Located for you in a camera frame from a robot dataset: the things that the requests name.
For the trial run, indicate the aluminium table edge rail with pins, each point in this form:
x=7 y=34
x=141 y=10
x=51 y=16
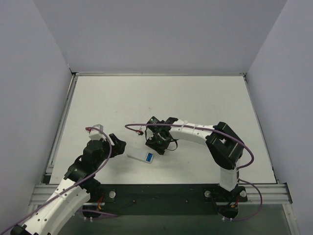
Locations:
x=61 y=125

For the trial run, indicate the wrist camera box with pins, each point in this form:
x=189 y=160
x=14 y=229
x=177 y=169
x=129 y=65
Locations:
x=95 y=133
x=139 y=132

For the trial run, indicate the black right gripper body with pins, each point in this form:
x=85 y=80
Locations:
x=154 y=141

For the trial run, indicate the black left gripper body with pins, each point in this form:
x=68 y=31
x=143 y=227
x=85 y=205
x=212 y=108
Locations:
x=111 y=147

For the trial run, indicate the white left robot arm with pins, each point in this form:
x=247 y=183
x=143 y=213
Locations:
x=76 y=188

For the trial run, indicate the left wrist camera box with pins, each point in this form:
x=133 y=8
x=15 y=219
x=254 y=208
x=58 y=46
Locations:
x=95 y=133

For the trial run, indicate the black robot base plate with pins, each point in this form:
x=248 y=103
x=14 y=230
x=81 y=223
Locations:
x=162 y=199

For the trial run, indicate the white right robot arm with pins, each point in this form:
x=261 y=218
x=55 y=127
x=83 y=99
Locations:
x=225 y=151

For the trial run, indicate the small grey remote control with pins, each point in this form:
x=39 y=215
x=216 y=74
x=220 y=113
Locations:
x=140 y=155

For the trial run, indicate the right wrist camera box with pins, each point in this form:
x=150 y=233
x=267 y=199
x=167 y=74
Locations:
x=139 y=132

